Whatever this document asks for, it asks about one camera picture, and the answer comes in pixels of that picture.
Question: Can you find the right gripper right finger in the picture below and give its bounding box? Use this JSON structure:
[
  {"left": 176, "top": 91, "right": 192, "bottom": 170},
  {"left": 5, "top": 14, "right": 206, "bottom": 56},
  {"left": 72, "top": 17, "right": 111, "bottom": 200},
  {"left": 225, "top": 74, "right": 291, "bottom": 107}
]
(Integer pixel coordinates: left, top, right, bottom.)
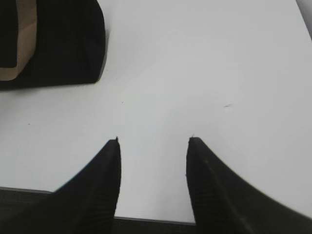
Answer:
[{"left": 186, "top": 137, "right": 312, "bottom": 234}]

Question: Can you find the tan front bag handle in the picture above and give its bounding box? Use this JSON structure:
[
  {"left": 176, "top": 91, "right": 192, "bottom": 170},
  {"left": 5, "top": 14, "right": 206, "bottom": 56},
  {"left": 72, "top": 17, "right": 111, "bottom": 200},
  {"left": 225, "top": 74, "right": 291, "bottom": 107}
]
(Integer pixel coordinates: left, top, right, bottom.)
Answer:
[{"left": 0, "top": 0, "right": 37, "bottom": 81}]

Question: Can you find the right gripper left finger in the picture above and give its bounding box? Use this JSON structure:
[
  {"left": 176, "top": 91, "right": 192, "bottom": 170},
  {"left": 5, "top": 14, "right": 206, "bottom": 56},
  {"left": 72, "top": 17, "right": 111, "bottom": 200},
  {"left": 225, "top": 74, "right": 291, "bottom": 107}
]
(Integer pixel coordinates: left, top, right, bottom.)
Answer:
[{"left": 0, "top": 139, "right": 121, "bottom": 234}]

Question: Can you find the black canvas tote bag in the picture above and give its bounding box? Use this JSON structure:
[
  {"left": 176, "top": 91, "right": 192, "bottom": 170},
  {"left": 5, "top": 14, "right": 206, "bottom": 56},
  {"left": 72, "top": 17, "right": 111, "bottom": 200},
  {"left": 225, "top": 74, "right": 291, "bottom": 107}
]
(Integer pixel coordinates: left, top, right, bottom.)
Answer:
[{"left": 0, "top": 0, "right": 106, "bottom": 90}]

